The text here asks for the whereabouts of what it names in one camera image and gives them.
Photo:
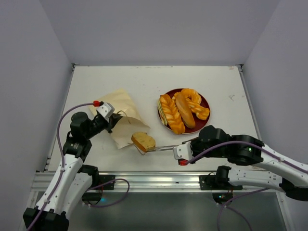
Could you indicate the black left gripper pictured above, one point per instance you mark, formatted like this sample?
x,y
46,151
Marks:
x,y
114,119

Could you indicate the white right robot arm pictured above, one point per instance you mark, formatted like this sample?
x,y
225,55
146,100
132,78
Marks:
x,y
279,172

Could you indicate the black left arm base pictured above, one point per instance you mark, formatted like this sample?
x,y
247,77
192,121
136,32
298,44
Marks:
x,y
93,197

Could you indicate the white paper bag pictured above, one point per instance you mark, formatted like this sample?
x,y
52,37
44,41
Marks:
x,y
131,120

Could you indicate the aluminium mounting rail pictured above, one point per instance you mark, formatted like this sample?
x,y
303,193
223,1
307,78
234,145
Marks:
x,y
144,182

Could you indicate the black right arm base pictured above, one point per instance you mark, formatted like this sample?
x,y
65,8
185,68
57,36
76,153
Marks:
x,y
218,182

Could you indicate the fake braided orange bread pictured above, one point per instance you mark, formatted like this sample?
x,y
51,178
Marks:
x,y
172,114

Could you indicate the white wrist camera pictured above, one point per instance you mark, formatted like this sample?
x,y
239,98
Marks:
x,y
177,155
104,109

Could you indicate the fake orange ring donut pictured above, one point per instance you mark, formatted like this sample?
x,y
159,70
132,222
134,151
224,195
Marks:
x,y
191,96

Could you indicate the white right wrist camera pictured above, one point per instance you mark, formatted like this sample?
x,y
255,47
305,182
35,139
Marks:
x,y
177,155

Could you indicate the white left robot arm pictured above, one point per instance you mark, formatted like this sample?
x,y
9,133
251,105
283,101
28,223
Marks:
x,y
72,177

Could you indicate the fake twisted glazed bread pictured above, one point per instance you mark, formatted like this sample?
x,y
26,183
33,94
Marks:
x,y
201,112

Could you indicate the dark red round plate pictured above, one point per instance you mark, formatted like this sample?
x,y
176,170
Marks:
x,y
199,123

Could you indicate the fake triangle sandwich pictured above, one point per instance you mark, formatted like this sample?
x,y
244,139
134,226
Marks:
x,y
161,114

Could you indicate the metal tongs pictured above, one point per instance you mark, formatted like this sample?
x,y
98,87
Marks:
x,y
162,148

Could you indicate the fake speckled bread slice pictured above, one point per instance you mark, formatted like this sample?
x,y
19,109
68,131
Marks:
x,y
143,141

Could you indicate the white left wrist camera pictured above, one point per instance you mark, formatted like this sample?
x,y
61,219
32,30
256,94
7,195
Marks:
x,y
104,109

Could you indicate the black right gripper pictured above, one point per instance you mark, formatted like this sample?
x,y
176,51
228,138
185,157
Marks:
x,y
193,143

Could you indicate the fake round bun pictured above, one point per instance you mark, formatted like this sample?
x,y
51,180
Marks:
x,y
185,111

